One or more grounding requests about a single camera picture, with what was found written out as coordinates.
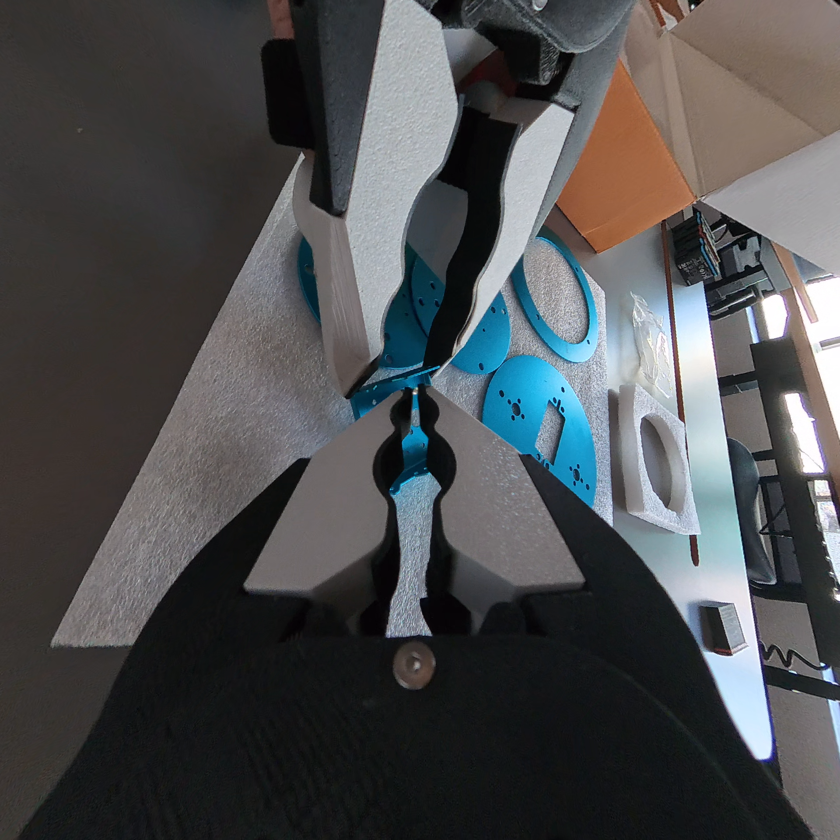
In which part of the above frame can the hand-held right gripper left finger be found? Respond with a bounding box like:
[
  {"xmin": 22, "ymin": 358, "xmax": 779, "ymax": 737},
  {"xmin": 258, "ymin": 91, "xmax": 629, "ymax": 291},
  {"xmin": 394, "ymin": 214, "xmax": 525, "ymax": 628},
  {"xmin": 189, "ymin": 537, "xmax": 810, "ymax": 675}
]
[{"xmin": 243, "ymin": 387, "xmax": 421, "ymax": 627}]

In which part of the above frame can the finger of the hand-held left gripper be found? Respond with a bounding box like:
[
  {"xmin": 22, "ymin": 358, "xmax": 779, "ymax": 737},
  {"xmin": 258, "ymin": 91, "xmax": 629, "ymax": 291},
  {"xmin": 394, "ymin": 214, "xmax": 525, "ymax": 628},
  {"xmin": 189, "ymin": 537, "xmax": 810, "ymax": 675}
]
[
  {"xmin": 294, "ymin": 0, "xmax": 466, "ymax": 400},
  {"xmin": 422, "ymin": 97, "xmax": 581, "ymax": 371}
]

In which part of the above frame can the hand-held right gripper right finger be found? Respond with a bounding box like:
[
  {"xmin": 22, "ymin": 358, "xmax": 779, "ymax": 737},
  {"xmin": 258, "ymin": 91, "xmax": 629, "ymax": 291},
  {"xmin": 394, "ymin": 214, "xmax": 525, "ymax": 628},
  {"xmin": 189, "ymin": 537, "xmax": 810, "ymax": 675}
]
[{"xmin": 420, "ymin": 386, "xmax": 586, "ymax": 627}]

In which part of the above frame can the blue square metal bracket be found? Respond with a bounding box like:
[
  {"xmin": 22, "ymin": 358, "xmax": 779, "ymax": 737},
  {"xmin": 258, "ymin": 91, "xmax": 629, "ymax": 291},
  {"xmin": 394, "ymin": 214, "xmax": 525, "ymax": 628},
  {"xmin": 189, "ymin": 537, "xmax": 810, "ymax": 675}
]
[{"xmin": 351, "ymin": 374, "xmax": 442, "ymax": 500}]

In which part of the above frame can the small blue perforated disc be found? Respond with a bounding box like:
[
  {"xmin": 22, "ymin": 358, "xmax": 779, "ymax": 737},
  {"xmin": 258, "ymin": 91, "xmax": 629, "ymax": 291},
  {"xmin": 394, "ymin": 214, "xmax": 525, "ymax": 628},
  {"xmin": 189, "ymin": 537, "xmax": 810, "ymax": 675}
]
[
  {"xmin": 410, "ymin": 252, "xmax": 511, "ymax": 376},
  {"xmin": 298, "ymin": 235, "xmax": 427, "ymax": 371}
]

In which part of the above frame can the orange cardboard box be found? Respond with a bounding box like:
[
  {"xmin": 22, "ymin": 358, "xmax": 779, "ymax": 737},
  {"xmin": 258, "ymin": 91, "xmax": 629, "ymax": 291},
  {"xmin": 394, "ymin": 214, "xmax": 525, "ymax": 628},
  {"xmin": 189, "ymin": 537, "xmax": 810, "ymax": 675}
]
[{"xmin": 556, "ymin": 0, "xmax": 840, "ymax": 277}]

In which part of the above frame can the white foam sheet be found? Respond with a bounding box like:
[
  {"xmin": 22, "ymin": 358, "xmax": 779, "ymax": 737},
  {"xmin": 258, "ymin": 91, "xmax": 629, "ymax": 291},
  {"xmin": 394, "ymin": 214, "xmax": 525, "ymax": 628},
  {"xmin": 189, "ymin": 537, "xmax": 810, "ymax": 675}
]
[{"xmin": 51, "ymin": 151, "xmax": 614, "ymax": 649}]

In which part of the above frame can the large blue disc rectangular cutout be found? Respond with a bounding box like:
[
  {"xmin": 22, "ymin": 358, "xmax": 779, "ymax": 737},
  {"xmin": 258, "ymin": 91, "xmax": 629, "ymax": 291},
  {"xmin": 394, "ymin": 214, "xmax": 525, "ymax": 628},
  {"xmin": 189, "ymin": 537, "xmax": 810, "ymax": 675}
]
[{"xmin": 482, "ymin": 354, "xmax": 597, "ymax": 509}]

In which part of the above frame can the stack of black modules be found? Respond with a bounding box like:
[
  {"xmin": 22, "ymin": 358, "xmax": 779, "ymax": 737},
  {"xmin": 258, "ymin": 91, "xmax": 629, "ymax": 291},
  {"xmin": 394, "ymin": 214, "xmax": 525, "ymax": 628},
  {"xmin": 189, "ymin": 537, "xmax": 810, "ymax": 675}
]
[{"xmin": 668, "ymin": 211, "xmax": 724, "ymax": 287}]

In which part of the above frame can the clear plastic bag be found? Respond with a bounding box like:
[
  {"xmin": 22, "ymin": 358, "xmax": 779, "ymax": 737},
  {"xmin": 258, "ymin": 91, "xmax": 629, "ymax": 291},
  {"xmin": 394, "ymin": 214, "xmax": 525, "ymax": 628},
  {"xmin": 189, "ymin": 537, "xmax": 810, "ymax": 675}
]
[{"xmin": 629, "ymin": 290, "xmax": 676, "ymax": 399}]

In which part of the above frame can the brown wooden stick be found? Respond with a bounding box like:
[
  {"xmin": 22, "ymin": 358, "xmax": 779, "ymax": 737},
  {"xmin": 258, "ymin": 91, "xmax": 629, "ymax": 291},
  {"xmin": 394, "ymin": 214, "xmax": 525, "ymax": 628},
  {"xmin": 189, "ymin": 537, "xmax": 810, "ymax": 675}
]
[{"xmin": 659, "ymin": 220, "xmax": 702, "ymax": 567}]

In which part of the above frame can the black plastic part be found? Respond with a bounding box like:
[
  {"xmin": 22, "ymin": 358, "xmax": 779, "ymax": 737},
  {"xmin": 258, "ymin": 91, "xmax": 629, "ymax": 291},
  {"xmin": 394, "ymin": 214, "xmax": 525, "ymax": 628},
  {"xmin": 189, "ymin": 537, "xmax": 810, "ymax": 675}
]
[{"xmin": 705, "ymin": 236, "xmax": 774, "ymax": 319}]

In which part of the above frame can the small black box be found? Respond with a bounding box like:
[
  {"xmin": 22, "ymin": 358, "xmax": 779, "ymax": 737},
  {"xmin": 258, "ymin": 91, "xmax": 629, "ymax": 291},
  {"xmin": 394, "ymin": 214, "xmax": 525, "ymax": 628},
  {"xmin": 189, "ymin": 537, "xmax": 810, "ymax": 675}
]
[{"xmin": 697, "ymin": 600, "xmax": 750, "ymax": 657}]

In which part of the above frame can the black office chair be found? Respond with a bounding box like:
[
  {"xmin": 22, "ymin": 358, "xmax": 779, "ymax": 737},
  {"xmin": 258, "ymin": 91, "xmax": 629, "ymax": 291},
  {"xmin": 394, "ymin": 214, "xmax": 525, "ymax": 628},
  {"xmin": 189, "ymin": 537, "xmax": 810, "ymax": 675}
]
[{"xmin": 725, "ymin": 436, "xmax": 775, "ymax": 585}]

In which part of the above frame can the blue metal ring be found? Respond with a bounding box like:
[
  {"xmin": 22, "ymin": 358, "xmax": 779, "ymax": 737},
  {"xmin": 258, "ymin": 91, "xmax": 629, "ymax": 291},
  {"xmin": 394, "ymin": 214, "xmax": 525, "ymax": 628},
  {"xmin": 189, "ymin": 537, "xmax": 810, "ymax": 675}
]
[{"xmin": 511, "ymin": 228, "xmax": 599, "ymax": 363}]

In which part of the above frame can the white foam frame round hole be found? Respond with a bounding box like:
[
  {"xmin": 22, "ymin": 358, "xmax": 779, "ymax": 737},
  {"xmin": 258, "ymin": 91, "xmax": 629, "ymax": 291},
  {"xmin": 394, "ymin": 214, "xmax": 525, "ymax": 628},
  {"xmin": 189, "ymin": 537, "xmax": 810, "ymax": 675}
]
[{"xmin": 609, "ymin": 382, "xmax": 701, "ymax": 534}]

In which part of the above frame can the black desk frame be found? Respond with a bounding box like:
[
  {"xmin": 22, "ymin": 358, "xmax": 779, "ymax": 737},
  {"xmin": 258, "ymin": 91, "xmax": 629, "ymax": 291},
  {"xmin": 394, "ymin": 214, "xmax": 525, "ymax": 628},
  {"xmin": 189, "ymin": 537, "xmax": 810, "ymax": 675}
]
[{"xmin": 715, "ymin": 315, "xmax": 840, "ymax": 703}]

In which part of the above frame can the black coiled cable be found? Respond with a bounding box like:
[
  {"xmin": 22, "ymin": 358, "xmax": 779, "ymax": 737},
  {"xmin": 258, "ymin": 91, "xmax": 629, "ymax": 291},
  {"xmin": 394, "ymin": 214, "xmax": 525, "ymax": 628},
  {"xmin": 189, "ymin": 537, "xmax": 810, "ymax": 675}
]
[{"xmin": 758, "ymin": 643, "xmax": 837, "ymax": 673}]

